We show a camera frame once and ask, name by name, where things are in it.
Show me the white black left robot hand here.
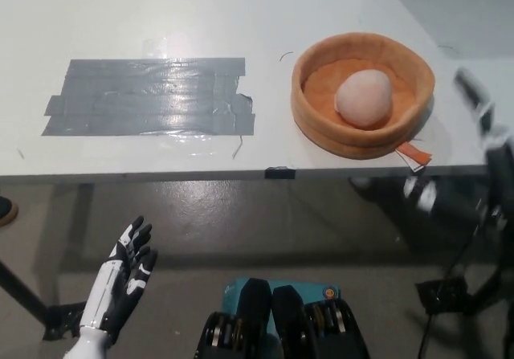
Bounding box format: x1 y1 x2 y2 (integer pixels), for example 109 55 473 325
78 215 159 337

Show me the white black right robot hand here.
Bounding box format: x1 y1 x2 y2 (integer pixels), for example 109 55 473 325
403 67 514 224

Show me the pale pink plush dumpling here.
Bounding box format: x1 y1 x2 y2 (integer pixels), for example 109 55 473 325
334 69 393 129

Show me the orange plush plate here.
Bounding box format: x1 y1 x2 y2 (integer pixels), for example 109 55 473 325
291 32 437 173

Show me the black teal robot torso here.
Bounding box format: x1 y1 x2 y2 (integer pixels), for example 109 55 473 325
194 277 371 359

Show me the black table leg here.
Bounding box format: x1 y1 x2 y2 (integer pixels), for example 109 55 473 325
0 255 88 341

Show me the black tan round object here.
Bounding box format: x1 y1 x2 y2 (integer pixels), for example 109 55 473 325
0 195 19 228

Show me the small black tape piece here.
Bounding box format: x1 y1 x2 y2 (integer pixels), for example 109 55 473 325
264 166 297 181

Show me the black stand base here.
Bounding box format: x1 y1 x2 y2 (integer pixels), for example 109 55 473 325
414 254 514 316

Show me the thin straight wire scrap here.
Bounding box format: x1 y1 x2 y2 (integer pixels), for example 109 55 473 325
231 134 245 161

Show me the grey duct tape patch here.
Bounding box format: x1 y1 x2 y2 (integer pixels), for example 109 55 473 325
41 56 257 137

